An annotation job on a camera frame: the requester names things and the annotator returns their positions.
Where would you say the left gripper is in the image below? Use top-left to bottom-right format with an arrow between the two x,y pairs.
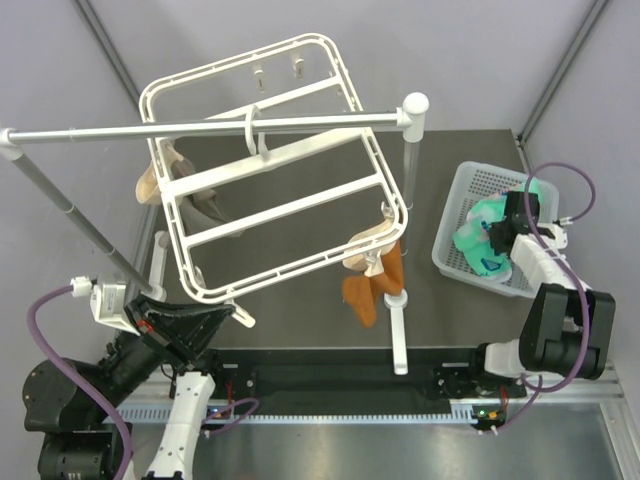
90,288 -> 233,417

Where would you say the teal sock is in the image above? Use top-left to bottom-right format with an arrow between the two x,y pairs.
515,178 -> 545,203
452,195 -> 512,283

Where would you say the white square clip hanger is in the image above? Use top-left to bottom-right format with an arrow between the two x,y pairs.
139,33 -> 429,306

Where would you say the orange brown sock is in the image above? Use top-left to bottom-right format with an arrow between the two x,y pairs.
341,243 -> 404,328

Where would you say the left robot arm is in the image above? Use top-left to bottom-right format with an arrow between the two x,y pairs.
22,295 -> 235,479

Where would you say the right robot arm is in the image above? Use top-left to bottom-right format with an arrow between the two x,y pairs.
466,191 -> 616,396

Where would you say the silver white drying rack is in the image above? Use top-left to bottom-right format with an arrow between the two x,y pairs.
0,91 -> 431,376

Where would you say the white perforated plastic basket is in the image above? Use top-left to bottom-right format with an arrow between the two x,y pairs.
432,161 -> 535,299

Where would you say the grey sock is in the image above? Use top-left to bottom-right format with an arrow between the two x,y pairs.
171,159 -> 233,235

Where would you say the beige sock left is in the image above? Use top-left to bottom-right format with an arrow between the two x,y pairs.
135,144 -> 184,205

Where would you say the beige sock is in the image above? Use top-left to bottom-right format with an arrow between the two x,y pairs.
342,218 -> 396,277
135,144 -> 184,205

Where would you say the beige sock right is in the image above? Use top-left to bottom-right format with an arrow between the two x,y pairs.
342,218 -> 396,277

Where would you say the dark grey table mat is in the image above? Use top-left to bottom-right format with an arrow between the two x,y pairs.
119,128 -> 596,361

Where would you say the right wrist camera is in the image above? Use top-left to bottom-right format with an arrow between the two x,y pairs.
536,222 -> 568,250

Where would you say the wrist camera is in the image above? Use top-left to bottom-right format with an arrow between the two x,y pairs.
69,276 -> 139,336
536,222 -> 568,250

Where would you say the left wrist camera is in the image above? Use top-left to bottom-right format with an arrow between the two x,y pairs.
69,276 -> 139,336

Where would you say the short purple cable loop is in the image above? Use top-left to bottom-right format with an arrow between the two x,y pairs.
199,397 -> 260,432

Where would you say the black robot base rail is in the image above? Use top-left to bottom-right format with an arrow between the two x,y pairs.
215,347 -> 525,416

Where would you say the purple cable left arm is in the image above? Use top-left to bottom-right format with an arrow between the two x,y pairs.
26,287 -> 134,480

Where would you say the white slotted cable duct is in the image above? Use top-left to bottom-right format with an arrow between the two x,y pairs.
110,402 -> 476,426

